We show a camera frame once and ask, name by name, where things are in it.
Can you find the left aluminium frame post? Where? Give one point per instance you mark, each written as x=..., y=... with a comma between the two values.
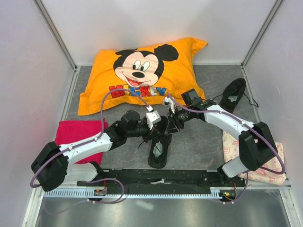
x=53, y=29

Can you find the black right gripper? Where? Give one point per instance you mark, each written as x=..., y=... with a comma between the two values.
x=176, y=120

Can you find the orange Mickey pillow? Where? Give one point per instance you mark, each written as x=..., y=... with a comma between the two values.
x=146, y=74

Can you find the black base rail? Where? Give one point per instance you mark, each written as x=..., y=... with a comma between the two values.
x=201, y=178

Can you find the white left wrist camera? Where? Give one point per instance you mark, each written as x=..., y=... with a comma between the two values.
x=152, y=117

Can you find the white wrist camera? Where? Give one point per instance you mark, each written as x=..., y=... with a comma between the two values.
x=152, y=117
x=167, y=101

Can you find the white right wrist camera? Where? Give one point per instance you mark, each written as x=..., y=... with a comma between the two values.
x=167, y=101

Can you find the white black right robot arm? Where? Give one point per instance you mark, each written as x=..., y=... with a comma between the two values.
x=256, y=144

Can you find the aluminium slotted rail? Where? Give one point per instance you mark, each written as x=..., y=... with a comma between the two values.
x=153, y=191

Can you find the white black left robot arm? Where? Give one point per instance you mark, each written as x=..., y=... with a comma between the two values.
x=51, y=166

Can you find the right aluminium frame post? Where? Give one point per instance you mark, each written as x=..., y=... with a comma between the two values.
x=262, y=31

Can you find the black shoe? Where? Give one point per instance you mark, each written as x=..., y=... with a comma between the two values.
x=232, y=95
x=159, y=145

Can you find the aluminium frame post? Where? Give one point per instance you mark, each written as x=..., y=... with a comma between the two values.
x=262, y=31
x=53, y=29

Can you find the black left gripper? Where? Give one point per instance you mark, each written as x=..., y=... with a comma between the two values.
x=153, y=133

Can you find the magenta folded cloth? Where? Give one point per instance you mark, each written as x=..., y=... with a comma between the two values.
x=72, y=131

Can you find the cream pink cartoon pouch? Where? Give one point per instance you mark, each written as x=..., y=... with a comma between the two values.
x=231, y=151

